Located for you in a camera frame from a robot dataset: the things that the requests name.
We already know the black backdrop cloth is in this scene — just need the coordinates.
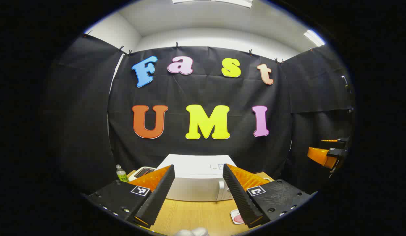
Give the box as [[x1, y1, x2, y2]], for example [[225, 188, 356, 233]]
[[42, 31, 356, 197]]

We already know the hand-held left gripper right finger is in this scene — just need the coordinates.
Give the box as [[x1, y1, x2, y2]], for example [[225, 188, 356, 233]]
[[222, 164, 313, 229]]

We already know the white toaster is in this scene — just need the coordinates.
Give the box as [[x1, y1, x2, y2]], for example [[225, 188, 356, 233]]
[[128, 167, 156, 182]]

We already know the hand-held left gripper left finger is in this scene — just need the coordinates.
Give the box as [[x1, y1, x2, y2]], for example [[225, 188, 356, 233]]
[[86, 165, 176, 229]]

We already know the white square plate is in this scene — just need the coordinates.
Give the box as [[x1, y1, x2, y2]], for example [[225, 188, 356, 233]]
[[230, 209, 245, 225]]

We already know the green label drink bottle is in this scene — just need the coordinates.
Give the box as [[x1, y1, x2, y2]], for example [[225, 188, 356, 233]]
[[116, 165, 129, 183]]

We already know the ceiling light panel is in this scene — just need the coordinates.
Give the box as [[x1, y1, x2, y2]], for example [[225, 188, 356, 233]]
[[303, 29, 325, 47]]

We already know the white microwave oven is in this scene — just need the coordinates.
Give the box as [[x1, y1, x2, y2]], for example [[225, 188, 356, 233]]
[[156, 154, 238, 201]]

